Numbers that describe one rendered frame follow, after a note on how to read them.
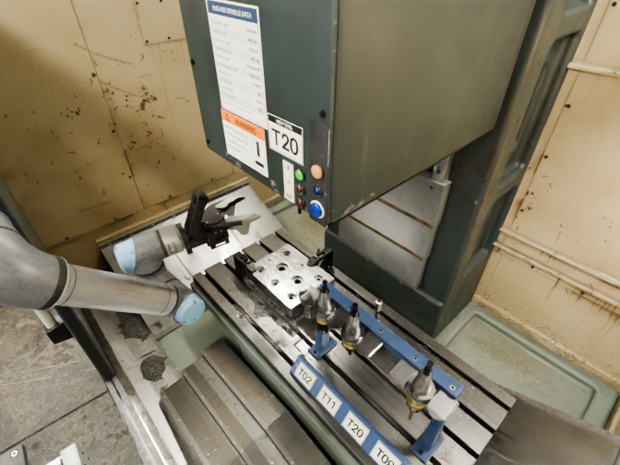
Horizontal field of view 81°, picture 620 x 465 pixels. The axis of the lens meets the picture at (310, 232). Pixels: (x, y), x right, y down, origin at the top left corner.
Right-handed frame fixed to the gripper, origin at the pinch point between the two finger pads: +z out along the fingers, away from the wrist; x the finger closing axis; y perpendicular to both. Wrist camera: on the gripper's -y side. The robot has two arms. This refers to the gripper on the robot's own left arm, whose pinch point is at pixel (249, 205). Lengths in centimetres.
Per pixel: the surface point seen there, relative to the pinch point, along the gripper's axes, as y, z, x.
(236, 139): -23.4, -2.9, 7.7
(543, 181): 17, 104, 25
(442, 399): 27, 18, 60
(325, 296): 19.7, 8.7, 24.7
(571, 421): 71, 71, 78
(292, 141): -29.5, 1.1, 26.7
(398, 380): 26, 12, 51
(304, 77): -41, 2, 30
